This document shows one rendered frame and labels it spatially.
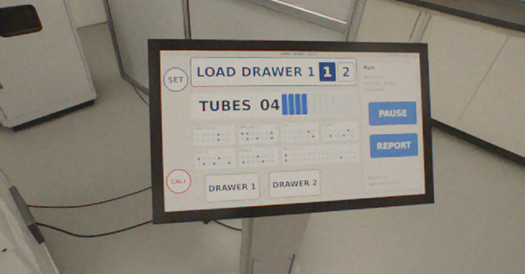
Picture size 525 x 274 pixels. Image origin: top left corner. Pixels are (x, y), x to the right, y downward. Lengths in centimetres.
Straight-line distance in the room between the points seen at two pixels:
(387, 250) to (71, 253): 156
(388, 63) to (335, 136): 17
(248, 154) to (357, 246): 129
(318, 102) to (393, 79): 15
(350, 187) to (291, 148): 13
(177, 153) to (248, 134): 12
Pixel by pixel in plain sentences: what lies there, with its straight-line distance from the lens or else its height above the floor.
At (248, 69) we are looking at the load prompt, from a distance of 54.
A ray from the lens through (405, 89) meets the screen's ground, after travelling 64.
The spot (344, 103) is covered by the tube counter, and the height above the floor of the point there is 111.
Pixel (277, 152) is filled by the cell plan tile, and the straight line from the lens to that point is 54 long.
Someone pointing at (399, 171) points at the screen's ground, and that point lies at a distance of 63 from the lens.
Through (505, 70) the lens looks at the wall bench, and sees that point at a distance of 252.
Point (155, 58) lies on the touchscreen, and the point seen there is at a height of 117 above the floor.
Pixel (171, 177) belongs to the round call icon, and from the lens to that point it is 53.
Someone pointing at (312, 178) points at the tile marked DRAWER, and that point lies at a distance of 56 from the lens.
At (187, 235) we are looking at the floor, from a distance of 168.
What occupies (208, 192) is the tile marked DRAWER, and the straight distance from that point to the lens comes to 53.
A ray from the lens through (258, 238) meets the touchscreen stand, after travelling 82.
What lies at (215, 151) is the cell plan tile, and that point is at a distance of 53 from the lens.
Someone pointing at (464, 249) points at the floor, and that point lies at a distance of 203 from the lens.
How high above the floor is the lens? 141
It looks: 39 degrees down
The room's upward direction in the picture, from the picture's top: 5 degrees clockwise
